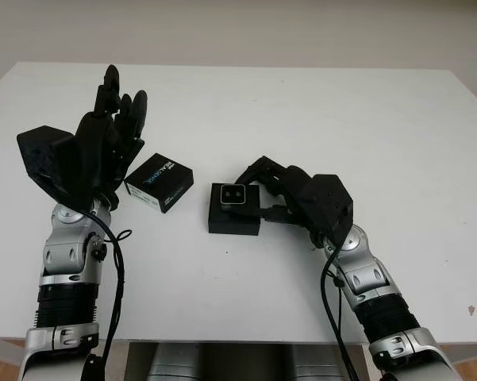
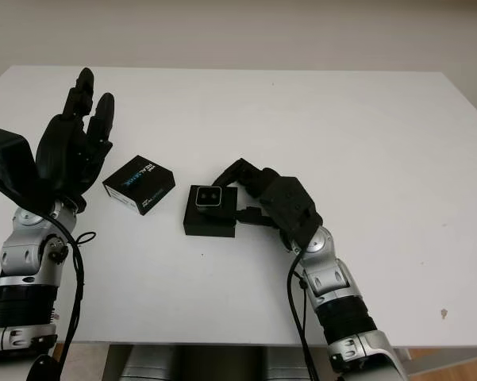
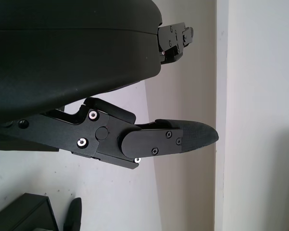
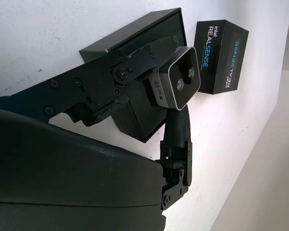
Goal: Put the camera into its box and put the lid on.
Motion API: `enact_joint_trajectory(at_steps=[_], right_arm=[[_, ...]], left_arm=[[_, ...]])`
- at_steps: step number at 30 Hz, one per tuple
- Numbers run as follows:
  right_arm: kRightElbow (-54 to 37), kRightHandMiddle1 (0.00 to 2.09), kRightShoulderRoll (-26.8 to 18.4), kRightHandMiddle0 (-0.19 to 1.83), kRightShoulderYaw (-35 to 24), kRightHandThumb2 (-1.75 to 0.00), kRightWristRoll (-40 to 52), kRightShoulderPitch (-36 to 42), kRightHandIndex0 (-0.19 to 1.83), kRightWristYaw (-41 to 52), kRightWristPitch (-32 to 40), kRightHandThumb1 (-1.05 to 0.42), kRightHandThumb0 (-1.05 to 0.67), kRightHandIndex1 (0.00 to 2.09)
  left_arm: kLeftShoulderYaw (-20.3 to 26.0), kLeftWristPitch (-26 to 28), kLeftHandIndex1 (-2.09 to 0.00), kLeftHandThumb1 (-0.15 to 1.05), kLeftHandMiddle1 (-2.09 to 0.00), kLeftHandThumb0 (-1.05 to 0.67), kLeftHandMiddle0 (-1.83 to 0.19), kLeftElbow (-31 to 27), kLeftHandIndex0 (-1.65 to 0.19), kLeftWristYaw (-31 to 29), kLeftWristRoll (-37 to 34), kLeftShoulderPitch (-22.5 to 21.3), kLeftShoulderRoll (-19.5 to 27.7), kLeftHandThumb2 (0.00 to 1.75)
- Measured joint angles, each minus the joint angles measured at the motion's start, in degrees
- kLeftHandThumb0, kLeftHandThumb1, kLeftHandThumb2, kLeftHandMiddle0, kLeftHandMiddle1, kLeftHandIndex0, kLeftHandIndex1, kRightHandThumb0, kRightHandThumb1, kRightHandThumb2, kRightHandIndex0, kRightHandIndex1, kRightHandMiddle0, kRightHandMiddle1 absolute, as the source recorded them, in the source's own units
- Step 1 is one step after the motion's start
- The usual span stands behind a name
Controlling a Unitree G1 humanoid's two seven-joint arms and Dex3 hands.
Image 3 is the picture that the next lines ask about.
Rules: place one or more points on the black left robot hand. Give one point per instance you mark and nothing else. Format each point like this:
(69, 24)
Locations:
(62, 60)

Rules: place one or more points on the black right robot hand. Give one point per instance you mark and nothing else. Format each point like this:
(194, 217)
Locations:
(73, 214)

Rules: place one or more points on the black camera box base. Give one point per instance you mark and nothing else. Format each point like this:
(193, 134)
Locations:
(21, 214)

